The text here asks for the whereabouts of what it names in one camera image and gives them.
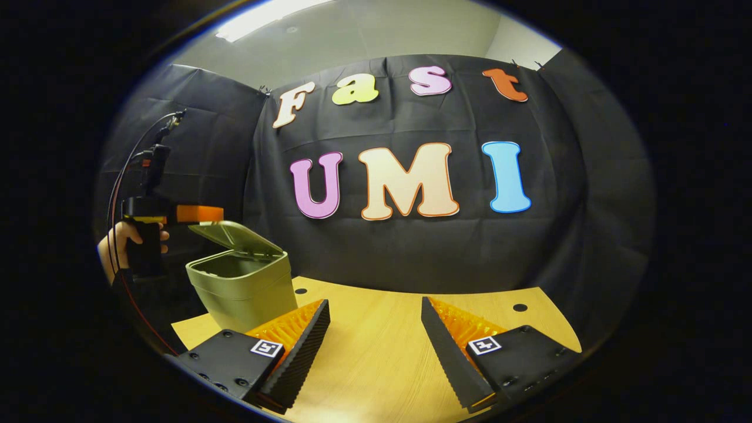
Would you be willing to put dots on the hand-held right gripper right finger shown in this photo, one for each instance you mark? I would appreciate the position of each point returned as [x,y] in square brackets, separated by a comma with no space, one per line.
[446,358]

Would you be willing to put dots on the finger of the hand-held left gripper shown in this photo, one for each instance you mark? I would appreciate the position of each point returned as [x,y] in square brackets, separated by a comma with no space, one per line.
[200,213]

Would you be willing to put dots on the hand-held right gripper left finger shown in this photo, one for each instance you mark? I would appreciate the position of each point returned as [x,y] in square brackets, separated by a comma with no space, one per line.
[299,352]

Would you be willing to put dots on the green desktop garbage bin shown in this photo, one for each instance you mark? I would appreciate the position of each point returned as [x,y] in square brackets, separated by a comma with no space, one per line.
[247,294]

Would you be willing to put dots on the wooden desktop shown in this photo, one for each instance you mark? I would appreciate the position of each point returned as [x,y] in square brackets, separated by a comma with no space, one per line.
[382,352]

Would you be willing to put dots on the black backdrop cloth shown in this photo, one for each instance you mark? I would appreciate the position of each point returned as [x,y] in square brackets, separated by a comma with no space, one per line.
[411,252]

